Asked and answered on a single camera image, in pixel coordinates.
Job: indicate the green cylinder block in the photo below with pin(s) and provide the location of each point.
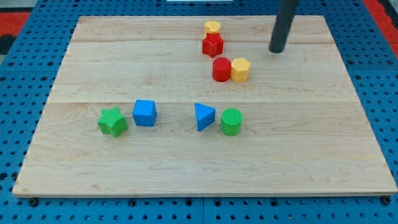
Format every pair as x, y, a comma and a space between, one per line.
231, 120

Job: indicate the wooden board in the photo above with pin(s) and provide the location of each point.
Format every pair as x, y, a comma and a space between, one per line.
304, 132

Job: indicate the red star block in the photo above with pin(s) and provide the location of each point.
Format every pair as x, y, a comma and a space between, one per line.
212, 45

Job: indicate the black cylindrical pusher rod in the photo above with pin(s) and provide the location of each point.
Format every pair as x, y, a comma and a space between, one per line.
282, 25

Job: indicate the yellow hexagon block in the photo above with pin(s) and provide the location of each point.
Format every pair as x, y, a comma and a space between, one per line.
240, 69

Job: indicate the green star block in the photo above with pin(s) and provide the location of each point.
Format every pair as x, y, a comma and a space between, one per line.
112, 122

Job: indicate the blue triangle block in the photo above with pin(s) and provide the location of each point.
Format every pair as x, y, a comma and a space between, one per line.
205, 116

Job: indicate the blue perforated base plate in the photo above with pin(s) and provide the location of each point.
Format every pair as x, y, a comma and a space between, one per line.
28, 72

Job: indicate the yellow heart block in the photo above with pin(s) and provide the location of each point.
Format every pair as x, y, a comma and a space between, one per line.
212, 27

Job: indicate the red cylinder block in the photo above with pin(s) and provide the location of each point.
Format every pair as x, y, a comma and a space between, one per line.
221, 69

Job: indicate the blue cube block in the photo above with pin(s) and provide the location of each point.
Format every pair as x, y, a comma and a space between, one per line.
144, 113

